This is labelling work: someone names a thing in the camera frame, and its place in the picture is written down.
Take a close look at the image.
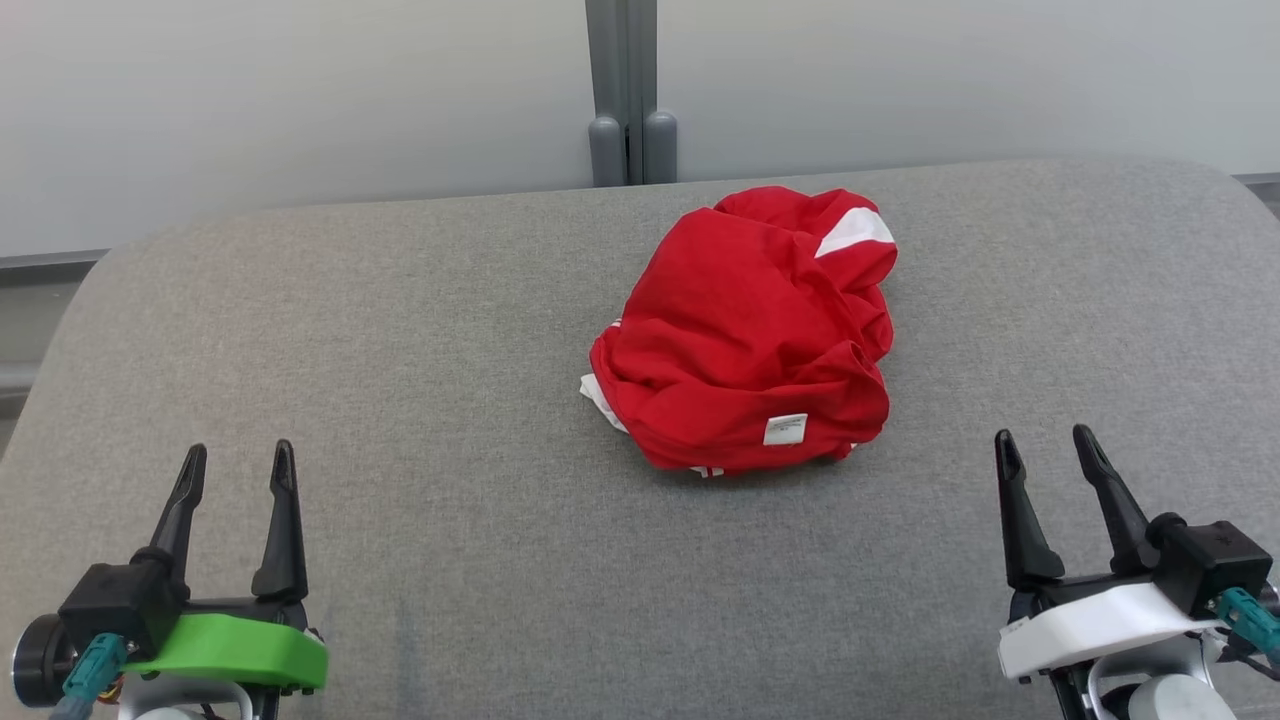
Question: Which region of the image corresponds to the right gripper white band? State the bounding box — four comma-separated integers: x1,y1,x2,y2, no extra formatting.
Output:
995,426,1226,720

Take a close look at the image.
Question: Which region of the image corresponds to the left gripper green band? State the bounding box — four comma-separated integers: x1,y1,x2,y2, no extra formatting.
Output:
120,441,329,720

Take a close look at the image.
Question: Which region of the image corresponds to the red shorts white trim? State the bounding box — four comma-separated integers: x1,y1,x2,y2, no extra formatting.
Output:
580,185,899,478

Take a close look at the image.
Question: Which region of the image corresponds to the black round left gripper knob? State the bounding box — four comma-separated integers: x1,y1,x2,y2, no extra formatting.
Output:
12,613,79,708

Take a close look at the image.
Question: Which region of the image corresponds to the teal right camera cable plug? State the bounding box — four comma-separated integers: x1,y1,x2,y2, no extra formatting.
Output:
1213,587,1280,663

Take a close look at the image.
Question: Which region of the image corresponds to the teal camera cable plug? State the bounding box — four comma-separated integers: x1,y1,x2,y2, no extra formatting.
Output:
50,632,129,720
1213,587,1280,663

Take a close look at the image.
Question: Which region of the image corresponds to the teal left camera cable plug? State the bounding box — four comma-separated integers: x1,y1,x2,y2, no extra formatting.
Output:
50,632,129,720

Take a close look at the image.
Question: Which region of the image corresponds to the grey partition post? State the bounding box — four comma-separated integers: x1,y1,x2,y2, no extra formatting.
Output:
585,0,679,188

